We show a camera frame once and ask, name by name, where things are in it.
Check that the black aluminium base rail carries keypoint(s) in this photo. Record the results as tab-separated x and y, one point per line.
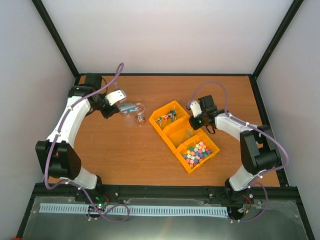
211	194

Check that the silver metal scoop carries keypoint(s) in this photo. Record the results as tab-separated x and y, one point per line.
127	108

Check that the pile of star candies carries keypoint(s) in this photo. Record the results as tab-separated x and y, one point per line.
196	153

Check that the clear plastic cup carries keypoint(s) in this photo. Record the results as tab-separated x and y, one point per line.
141	109

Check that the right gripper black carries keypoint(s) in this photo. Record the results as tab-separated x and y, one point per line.
195	126

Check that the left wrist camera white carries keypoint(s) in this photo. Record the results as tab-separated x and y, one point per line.
116	96

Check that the pile of lollipops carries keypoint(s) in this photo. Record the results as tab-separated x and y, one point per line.
170	116

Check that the yellow three-compartment bin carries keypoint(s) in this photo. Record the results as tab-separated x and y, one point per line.
179	135

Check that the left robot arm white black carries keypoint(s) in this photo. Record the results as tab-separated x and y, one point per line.
56	154

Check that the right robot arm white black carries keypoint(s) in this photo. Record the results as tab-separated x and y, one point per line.
258	151

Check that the light blue cable duct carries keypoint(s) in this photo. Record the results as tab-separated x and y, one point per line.
137	210

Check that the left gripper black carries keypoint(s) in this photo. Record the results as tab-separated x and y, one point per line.
107	114

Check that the lollipops in cup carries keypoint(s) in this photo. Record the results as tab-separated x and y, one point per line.
140	118

